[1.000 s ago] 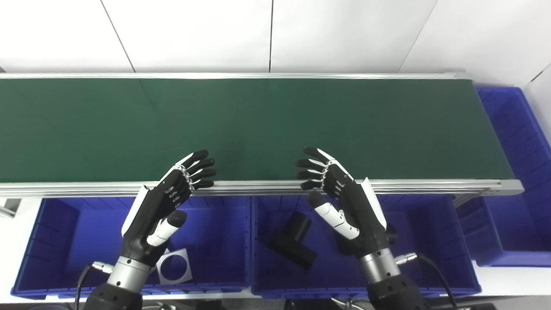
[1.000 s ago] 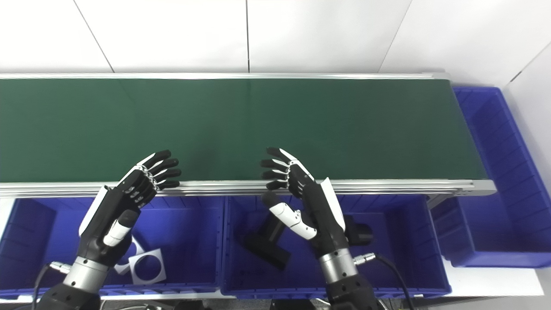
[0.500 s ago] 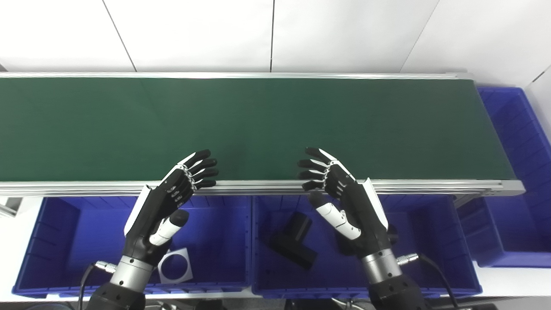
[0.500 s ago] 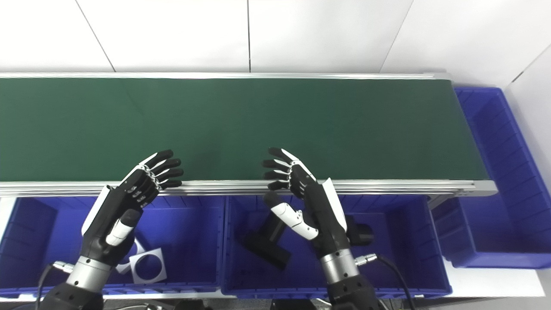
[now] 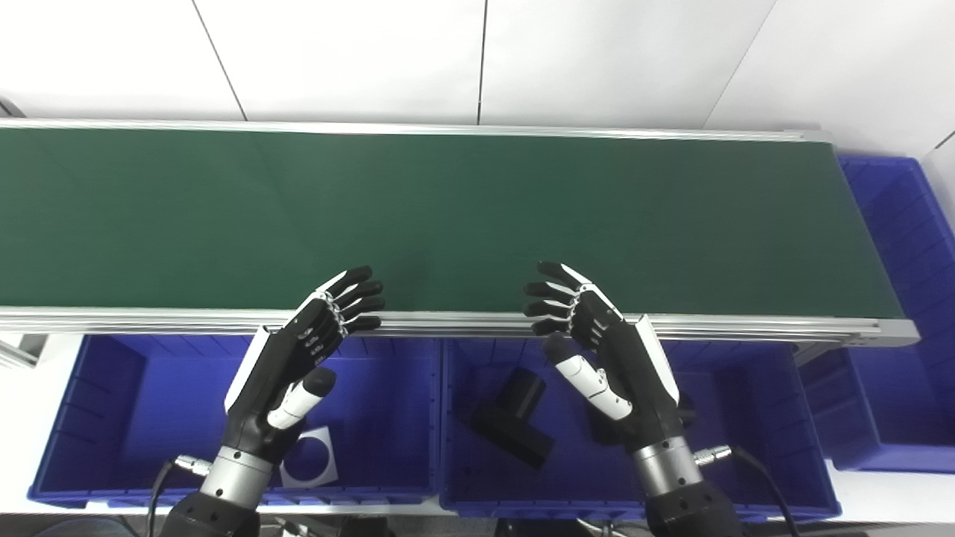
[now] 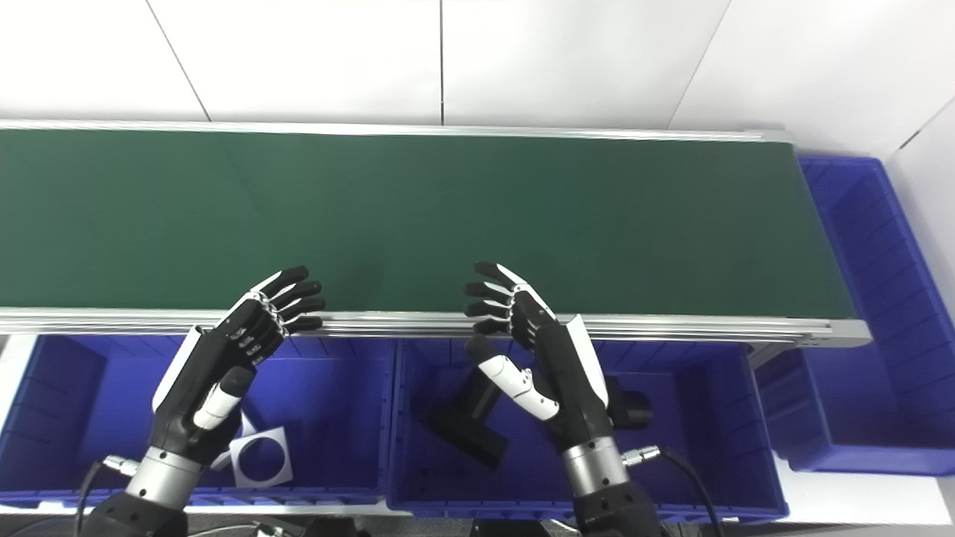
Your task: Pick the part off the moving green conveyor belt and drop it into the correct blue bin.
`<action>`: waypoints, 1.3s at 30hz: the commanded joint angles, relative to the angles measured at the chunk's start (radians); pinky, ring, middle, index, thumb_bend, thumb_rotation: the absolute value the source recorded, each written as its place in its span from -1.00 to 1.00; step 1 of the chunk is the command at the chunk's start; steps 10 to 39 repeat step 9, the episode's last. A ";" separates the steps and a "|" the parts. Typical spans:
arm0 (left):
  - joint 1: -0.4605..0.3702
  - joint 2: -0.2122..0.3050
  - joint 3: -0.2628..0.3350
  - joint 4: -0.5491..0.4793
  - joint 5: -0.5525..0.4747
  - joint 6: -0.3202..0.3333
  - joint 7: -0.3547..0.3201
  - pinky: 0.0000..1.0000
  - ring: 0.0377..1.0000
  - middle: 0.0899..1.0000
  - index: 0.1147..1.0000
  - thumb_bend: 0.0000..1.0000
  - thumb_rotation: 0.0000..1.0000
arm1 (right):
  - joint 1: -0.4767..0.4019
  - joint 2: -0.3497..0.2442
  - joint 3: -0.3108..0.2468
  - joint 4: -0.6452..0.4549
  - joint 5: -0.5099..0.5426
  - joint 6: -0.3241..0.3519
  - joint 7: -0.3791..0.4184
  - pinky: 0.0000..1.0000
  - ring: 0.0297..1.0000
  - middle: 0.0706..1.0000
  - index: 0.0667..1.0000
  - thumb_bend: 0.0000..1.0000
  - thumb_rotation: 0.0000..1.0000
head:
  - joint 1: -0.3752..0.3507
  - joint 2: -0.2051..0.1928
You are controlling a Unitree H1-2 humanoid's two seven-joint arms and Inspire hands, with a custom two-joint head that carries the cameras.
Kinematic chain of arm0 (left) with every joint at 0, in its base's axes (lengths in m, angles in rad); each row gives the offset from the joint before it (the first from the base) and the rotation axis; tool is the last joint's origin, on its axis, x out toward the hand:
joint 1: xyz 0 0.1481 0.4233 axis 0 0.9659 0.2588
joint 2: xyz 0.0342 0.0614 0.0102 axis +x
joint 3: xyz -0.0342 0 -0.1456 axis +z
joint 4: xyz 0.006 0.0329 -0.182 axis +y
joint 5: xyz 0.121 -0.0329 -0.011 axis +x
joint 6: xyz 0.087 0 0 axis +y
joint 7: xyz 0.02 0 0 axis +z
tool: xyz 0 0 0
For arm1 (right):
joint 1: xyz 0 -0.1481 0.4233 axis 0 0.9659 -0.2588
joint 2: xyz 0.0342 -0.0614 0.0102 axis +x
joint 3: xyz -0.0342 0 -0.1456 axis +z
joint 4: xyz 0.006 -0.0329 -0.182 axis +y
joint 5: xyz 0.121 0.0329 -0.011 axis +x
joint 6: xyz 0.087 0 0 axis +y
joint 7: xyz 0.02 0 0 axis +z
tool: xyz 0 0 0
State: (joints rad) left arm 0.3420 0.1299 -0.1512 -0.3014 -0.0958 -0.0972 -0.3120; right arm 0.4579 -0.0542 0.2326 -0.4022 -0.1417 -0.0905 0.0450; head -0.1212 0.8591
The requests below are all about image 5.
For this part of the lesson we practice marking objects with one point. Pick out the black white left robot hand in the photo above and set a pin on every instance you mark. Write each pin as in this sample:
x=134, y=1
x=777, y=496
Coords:
x=283, y=365

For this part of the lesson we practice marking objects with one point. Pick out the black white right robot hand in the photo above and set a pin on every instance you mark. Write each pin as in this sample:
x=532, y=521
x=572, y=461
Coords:
x=627, y=365

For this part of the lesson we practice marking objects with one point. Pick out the white square part with hole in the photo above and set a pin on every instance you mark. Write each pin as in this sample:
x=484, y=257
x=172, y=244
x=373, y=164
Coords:
x=328, y=470

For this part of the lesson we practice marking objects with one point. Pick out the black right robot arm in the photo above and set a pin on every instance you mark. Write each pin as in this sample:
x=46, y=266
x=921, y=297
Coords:
x=690, y=500

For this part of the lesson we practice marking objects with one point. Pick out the black cylinder part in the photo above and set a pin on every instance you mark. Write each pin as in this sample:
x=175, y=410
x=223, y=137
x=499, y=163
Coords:
x=524, y=391

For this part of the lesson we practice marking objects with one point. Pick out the blue plastic bin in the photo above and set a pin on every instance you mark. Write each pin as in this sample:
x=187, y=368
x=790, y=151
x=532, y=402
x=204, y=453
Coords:
x=380, y=418
x=746, y=425
x=895, y=335

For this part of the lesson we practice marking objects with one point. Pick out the black block part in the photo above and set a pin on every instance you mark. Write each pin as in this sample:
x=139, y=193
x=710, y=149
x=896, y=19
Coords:
x=511, y=440

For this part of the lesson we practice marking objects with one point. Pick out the green conveyor belt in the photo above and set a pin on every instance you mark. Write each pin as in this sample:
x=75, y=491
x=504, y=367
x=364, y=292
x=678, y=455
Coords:
x=448, y=224

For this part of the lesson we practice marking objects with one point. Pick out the aluminium conveyor leg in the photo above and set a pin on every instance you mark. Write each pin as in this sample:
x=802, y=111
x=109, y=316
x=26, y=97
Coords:
x=19, y=352

